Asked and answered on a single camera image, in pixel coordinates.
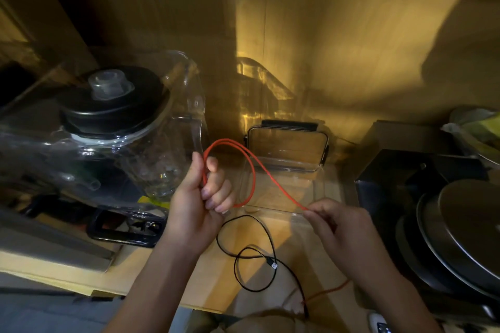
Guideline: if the grey metal tray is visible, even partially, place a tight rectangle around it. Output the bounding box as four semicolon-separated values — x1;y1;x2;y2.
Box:
0;207;118;274

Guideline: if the plastic bag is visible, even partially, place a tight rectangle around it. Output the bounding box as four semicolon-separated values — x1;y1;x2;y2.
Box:
441;106;500;170

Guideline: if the red cable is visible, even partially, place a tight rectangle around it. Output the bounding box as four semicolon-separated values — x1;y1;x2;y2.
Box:
201;138;351;306

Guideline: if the clear plastic container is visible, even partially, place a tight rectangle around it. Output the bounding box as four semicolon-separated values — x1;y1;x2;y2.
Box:
237;119;331;217

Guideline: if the black cable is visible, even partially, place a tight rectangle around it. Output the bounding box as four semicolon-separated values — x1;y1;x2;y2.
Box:
216;214;310;320

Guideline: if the black box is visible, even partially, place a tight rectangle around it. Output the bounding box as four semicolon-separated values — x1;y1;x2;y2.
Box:
355;149;489;267

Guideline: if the black blender lid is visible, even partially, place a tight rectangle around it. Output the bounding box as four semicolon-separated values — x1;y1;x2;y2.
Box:
59;65;170;136

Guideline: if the person's left hand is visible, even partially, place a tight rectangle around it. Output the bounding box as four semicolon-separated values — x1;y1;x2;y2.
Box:
164;151;237;256

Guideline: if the clear lid cap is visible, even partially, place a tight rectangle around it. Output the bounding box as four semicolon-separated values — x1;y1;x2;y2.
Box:
87;69;135;101

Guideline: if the clear glass blender jar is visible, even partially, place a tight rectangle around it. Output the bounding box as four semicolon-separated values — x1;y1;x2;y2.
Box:
0;50;208;221

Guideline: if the white device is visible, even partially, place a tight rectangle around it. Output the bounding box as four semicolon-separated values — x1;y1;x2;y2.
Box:
368;312;392;333

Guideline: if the person's left forearm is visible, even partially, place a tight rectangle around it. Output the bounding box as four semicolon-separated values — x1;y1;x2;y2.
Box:
103;236;204;333

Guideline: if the person's right hand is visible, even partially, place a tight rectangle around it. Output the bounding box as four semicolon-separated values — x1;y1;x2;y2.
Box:
303;198;386;285

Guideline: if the person's right forearm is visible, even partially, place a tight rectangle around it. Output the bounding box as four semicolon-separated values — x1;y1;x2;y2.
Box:
352;264;443;333

